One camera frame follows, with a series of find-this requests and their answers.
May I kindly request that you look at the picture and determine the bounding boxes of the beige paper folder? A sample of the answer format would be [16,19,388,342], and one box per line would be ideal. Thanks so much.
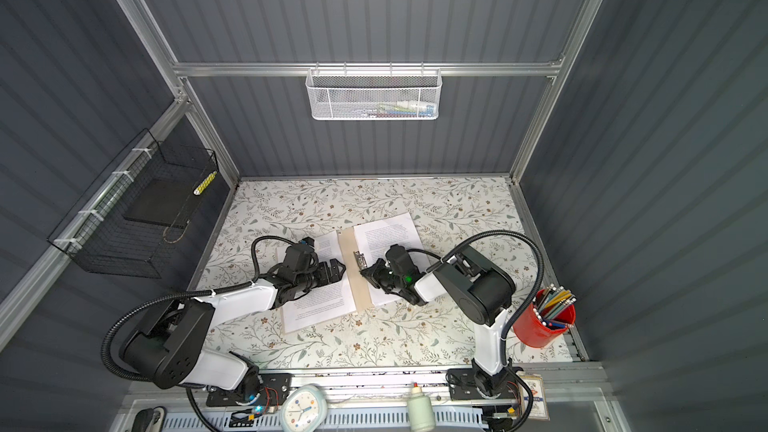
[280,212,432,335]

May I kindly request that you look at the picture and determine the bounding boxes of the printed paper sheet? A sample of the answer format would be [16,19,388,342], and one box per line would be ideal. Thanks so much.
[353,212,430,308]
[282,231,356,333]

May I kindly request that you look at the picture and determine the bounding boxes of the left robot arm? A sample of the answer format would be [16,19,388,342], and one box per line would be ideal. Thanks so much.
[100,235,346,406]

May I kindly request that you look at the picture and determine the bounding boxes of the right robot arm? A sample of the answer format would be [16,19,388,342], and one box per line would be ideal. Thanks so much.
[360,229,544,400]

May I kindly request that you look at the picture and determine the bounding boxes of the metal folder clip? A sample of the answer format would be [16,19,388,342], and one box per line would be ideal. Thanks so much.
[353,251,368,271]

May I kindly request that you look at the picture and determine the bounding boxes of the floral table mat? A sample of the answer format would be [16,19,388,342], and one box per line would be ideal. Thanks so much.
[196,177,523,369]

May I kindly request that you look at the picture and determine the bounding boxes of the yellow marker in basket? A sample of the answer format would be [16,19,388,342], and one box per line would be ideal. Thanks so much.
[193,171,218,196]

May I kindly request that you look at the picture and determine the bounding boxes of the white alarm clock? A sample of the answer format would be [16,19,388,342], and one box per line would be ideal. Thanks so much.
[279,385,329,432]

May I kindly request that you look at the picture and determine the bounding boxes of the white glue bottle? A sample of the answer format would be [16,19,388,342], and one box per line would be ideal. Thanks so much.
[406,382,436,432]

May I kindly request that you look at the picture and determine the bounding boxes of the red pen cup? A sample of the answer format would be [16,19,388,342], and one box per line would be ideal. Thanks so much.
[513,284,576,348]

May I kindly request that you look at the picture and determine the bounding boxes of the black stapler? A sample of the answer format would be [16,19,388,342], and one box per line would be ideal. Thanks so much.
[130,406,167,432]

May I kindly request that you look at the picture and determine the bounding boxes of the black wire basket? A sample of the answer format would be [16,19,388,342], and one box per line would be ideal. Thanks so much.
[48,132,219,279]

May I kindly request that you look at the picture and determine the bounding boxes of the white wire basket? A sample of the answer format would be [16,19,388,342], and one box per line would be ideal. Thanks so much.
[305,69,443,121]

